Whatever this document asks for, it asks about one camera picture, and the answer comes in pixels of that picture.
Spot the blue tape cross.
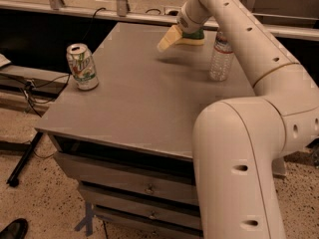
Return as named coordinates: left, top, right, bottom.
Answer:
left=74, top=202, right=94, bottom=237

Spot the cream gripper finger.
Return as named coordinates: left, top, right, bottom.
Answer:
left=157, top=25, right=182, bottom=52

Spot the black metal floor bar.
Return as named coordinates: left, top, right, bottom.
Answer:
left=7, top=132, right=43, bottom=187

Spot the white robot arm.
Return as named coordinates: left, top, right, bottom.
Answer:
left=158, top=0, right=319, bottom=239

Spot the black shoe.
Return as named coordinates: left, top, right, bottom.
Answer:
left=0, top=218, right=29, bottom=239

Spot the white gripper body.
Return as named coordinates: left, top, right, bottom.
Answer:
left=176, top=0, right=211, bottom=34

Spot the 7up soda can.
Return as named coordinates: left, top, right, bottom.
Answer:
left=66, top=43, right=99, bottom=91

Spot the grey drawer cabinet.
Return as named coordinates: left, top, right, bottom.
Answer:
left=34, top=22, right=286, bottom=239

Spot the green and yellow sponge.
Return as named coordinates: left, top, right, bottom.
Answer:
left=175, top=29, right=204, bottom=46

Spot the grey drawer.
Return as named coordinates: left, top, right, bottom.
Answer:
left=78, top=183, right=201, bottom=230
left=93, top=205, right=203, bottom=239
left=54, top=152, right=198, bottom=205

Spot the bottom grey drawer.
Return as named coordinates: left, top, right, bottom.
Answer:
left=93, top=205, right=203, bottom=239

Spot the top grey drawer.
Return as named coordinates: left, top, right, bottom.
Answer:
left=54, top=152, right=198, bottom=205

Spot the black cable bundle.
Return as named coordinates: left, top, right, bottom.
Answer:
left=0, top=7, right=107, bottom=118

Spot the clear plastic water bottle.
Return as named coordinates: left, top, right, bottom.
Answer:
left=209, top=30, right=234, bottom=82

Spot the middle grey drawer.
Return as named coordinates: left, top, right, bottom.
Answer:
left=78, top=183, right=201, bottom=230

